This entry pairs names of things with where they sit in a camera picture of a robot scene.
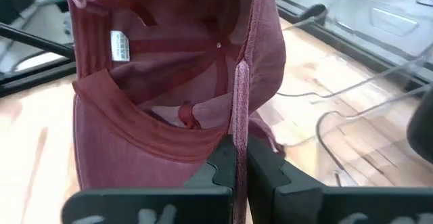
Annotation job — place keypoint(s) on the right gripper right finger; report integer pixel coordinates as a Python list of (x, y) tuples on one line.
[(304, 207)]

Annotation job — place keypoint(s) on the maroon baseball cap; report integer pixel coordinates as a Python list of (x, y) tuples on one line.
[(135, 149)]

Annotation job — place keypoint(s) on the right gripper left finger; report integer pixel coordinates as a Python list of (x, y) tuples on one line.
[(152, 207)]

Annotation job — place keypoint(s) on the clear plastic bin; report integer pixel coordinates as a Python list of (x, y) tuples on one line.
[(392, 22)]

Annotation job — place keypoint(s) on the black edge bracket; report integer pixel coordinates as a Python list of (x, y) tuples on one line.
[(313, 11)]

